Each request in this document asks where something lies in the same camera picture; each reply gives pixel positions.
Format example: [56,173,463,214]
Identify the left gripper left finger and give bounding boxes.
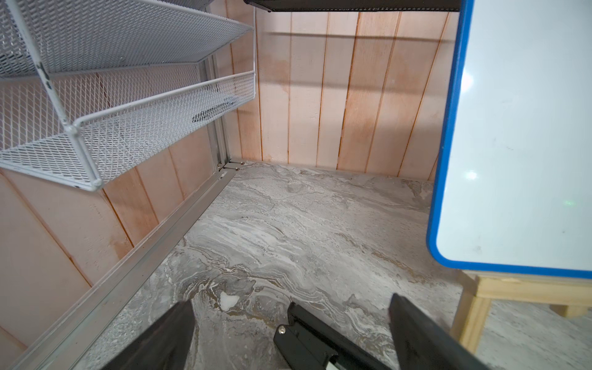
[103,301,196,370]

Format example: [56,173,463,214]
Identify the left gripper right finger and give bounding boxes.
[388,294,487,370]

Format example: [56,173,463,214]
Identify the blue framed whiteboard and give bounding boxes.
[426,1,591,279]

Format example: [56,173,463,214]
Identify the white wire shelf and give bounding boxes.
[1,1,255,191]

